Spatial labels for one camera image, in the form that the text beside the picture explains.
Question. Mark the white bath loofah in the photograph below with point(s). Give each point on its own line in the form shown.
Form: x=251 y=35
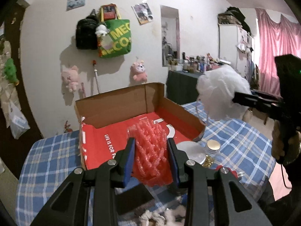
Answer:
x=216 y=90

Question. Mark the dark green covered table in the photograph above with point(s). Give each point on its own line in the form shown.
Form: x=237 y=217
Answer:
x=181 y=87

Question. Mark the red white stick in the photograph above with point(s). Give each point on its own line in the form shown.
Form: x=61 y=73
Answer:
x=94 y=63

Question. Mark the white plush keychain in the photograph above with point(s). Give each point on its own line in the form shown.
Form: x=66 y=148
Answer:
x=101 y=31

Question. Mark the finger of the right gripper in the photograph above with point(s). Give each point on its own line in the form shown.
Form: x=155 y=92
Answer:
x=259 y=100

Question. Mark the white fluffy star clip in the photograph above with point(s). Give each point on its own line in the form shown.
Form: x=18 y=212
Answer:
x=175 y=217

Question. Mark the pink plush toy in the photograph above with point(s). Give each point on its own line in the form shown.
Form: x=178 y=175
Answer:
x=139 y=72
x=70 y=78

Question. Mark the small jar gold beads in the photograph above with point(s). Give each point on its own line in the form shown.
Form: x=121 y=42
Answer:
x=212 y=149

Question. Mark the pink plush toy right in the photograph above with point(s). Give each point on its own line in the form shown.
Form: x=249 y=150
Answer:
x=139 y=72

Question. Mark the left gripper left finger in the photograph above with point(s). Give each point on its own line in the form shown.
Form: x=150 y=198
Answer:
x=69 y=204

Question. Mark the cardboard box red interior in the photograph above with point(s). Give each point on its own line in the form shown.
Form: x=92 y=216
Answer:
x=105 y=118

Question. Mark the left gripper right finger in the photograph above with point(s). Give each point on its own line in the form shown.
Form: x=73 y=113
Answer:
x=233 y=205

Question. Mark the red box on hook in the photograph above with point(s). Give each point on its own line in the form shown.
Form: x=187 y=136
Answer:
x=108 y=12

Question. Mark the green tote bag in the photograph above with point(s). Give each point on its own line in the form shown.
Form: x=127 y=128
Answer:
x=118 y=41

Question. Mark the black phone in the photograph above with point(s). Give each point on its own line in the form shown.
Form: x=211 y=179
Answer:
x=134 y=201

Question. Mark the wall mirror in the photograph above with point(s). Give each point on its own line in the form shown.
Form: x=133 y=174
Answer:
x=170 y=30

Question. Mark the black backpack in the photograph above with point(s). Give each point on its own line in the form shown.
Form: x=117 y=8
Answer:
x=85 y=37

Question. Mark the white wardrobe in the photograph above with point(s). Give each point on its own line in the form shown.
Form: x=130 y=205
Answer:
x=235 y=46

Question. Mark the white plastic bag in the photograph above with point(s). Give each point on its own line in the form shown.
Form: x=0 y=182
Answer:
x=18 y=123

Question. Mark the blue plaid tablecloth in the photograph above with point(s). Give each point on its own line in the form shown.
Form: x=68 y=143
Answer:
x=51 y=160

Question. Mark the wall photo collage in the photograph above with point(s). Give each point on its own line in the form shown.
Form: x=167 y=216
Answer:
x=143 y=13

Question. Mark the green plush toy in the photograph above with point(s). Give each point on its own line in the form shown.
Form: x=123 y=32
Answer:
x=10 y=72

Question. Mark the pink curtain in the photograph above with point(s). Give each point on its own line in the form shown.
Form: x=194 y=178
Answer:
x=275 y=39

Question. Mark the pink plush toy left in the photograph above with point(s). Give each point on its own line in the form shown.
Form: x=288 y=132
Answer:
x=70 y=78

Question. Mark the red foam net ball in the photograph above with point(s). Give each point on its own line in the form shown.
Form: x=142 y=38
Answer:
x=151 y=166

